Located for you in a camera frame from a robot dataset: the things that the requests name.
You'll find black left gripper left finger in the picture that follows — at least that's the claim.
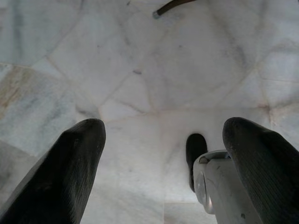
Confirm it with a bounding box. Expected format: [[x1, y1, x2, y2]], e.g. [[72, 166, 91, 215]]
[[0, 118, 107, 224]]

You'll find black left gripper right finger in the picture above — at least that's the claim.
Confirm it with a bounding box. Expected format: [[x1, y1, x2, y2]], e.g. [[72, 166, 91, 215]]
[[222, 117, 299, 224]]

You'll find white robot leg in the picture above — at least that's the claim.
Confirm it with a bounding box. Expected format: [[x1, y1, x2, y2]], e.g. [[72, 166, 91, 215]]
[[192, 150, 264, 224]]

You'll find dark brown chair leg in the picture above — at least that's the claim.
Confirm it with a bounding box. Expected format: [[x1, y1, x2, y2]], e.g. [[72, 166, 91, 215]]
[[152, 0, 197, 19]]

